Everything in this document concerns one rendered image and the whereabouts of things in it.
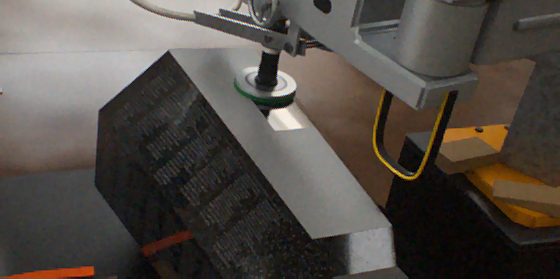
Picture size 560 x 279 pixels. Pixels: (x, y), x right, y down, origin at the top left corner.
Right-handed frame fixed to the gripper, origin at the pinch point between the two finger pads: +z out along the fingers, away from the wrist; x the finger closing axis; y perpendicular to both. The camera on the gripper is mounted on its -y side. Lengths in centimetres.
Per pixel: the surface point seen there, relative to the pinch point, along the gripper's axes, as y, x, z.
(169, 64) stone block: 39, 43, 3
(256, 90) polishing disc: 44, 79, -5
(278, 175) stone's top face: 81, 105, -6
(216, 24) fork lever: 26, 52, -12
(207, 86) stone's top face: 48, 63, -1
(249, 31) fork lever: 36, 69, -21
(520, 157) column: 22, 164, -7
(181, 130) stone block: 66, 65, 7
